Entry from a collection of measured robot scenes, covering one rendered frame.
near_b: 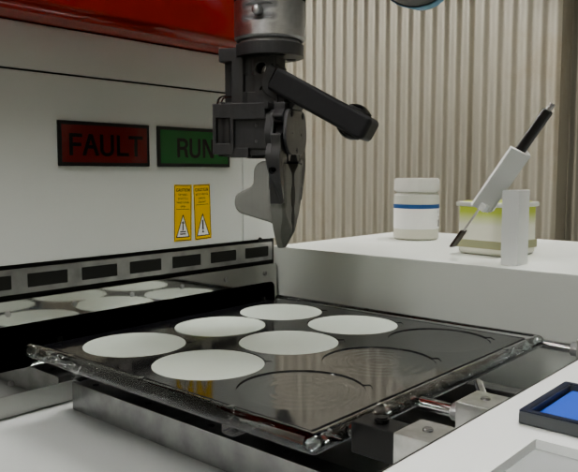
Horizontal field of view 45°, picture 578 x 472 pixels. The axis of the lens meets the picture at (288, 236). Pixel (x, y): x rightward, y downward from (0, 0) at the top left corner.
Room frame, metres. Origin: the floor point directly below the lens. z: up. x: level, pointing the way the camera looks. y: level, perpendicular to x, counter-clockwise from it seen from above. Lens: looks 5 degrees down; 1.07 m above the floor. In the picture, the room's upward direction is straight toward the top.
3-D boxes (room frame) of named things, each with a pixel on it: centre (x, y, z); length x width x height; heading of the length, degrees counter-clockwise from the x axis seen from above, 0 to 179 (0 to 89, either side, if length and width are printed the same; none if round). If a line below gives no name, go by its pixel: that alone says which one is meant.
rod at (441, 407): (0.51, -0.11, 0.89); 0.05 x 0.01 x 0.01; 49
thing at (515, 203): (0.80, -0.24, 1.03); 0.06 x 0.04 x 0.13; 49
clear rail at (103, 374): (0.55, 0.12, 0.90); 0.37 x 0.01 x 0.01; 49
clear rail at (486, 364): (0.57, -0.14, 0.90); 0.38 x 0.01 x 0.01; 139
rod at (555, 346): (0.69, -0.27, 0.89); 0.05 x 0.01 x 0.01; 49
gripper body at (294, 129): (0.75, 0.03, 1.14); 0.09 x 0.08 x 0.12; 72
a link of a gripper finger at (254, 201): (0.73, 0.03, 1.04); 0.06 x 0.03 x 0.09; 72
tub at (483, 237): (0.89, -0.27, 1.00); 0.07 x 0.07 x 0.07; 40
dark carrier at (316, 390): (0.69, 0.00, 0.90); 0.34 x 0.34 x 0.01; 49
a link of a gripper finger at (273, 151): (0.72, 0.01, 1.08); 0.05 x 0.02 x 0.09; 162
